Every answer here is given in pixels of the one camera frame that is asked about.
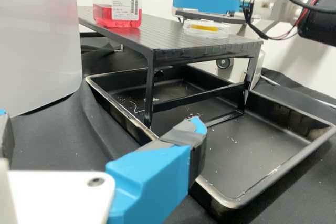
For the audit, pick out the petri dish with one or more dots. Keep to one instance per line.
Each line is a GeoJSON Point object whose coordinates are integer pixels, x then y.
{"type": "Point", "coordinates": [207, 31]}

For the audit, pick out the clear flask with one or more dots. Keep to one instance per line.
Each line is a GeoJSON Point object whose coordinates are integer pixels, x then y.
{"type": "Point", "coordinates": [36, 37]}

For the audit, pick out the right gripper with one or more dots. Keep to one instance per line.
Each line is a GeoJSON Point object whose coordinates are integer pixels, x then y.
{"type": "Point", "coordinates": [282, 9]}

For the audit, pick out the black platform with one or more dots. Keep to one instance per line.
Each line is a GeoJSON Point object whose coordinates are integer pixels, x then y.
{"type": "Point", "coordinates": [168, 37]}

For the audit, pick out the black tray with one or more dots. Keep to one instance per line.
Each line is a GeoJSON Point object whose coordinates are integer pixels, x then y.
{"type": "Point", "coordinates": [252, 155]}

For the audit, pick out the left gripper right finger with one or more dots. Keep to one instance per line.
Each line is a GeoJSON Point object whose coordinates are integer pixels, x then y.
{"type": "Point", "coordinates": [157, 171]}

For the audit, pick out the red liquid bottle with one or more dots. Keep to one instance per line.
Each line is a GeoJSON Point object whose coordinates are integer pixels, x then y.
{"type": "Point", "coordinates": [115, 14]}

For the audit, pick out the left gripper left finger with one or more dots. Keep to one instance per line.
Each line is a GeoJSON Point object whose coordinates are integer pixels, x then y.
{"type": "Point", "coordinates": [6, 134]}

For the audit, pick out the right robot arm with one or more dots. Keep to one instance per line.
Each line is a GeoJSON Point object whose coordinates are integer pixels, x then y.
{"type": "Point", "coordinates": [320, 24]}

